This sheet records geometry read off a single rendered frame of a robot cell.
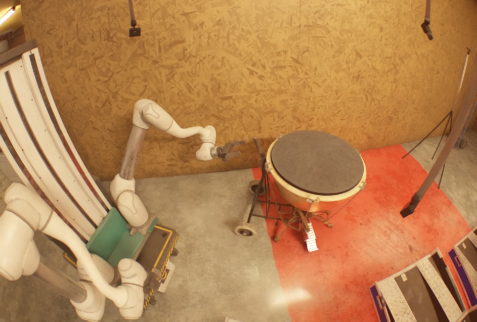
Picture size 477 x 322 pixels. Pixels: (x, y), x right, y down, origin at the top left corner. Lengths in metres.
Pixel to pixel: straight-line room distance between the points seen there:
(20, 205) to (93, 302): 0.59
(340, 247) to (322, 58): 1.76
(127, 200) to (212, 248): 0.89
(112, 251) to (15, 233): 0.88
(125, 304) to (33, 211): 0.50
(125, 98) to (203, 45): 0.89
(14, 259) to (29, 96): 0.68
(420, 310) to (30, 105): 2.91
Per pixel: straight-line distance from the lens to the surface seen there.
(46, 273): 0.86
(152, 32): 1.79
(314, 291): 1.74
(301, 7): 1.88
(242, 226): 1.67
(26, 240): 0.74
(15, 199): 0.78
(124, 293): 0.94
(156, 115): 1.13
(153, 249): 1.58
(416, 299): 2.17
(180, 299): 1.74
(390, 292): 1.98
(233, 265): 1.74
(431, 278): 2.30
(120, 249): 1.46
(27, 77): 1.08
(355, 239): 2.04
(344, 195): 1.21
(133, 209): 1.29
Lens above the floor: 1.64
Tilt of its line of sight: 36 degrees down
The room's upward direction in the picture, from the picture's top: 3 degrees counter-clockwise
